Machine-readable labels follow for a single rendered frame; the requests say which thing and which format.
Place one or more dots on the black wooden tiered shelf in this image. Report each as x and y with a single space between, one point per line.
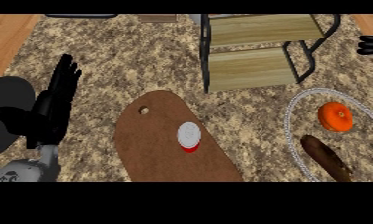
249 66

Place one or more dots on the red can with white lid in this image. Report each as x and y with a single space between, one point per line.
190 134

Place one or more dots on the brown wooden cutting board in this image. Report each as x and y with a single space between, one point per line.
160 159

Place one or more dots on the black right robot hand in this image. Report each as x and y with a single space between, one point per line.
367 45

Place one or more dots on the orange squash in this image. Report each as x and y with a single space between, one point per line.
336 116

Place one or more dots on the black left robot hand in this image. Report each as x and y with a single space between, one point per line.
51 109

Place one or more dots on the dark grey round object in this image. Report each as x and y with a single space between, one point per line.
14 91

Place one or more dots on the dark flat object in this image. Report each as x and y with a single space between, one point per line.
80 15

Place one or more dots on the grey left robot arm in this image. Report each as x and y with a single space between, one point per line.
29 170

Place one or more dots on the brown rectangular object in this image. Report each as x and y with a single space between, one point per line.
159 17

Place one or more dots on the dark brown long vegetable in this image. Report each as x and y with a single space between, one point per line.
327 159

